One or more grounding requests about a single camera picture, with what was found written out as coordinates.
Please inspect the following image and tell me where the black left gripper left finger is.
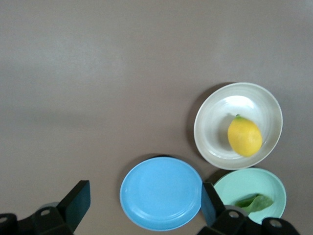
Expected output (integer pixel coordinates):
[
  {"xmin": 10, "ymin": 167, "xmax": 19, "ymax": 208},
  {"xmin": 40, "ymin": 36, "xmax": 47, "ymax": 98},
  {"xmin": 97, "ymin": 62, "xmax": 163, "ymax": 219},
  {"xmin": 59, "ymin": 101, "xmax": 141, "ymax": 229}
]
[{"xmin": 0, "ymin": 180, "xmax": 91, "ymax": 235}]

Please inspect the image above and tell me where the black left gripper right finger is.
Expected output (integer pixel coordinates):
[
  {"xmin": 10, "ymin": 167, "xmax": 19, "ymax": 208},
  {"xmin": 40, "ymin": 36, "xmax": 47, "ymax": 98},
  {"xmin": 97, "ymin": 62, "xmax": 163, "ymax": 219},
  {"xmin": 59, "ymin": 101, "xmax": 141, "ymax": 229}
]
[{"xmin": 197, "ymin": 182, "xmax": 301, "ymax": 235}]

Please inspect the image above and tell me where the green lettuce leaf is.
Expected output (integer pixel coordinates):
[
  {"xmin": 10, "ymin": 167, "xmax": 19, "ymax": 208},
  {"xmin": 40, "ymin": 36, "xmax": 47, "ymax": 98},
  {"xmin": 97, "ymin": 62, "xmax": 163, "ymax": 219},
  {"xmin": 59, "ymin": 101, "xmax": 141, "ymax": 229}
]
[{"xmin": 234, "ymin": 193, "xmax": 274, "ymax": 216}]

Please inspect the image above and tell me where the yellow lemon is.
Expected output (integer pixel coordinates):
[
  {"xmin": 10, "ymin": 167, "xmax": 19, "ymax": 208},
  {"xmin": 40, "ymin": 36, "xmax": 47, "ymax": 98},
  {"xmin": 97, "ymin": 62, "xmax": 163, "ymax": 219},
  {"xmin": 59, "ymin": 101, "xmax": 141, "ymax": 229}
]
[{"xmin": 227, "ymin": 114, "xmax": 263, "ymax": 158}]

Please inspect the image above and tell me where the light green round plate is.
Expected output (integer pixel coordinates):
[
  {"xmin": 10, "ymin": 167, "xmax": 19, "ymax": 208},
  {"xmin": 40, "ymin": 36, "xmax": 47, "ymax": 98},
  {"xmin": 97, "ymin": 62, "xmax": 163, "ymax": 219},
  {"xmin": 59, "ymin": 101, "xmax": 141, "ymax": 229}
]
[{"xmin": 213, "ymin": 167, "xmax": 287, "ymax": 225}]

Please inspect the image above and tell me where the blue round plate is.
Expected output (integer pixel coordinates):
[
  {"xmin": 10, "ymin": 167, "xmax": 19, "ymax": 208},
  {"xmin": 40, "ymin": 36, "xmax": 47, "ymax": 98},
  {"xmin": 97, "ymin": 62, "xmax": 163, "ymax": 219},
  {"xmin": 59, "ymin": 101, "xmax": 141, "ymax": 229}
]
[{"xmin": 119, "ymin": 157, "xmax": 203, "ymax": 232}]

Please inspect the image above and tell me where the cream round plate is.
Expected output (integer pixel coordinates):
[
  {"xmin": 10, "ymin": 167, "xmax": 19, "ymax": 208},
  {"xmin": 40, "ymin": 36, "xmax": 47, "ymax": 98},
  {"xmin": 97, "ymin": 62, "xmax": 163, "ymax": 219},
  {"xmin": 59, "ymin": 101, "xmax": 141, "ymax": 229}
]
[{"xmin": 193, "ymin": 82, "xmax": 284, "ymax": 171}]

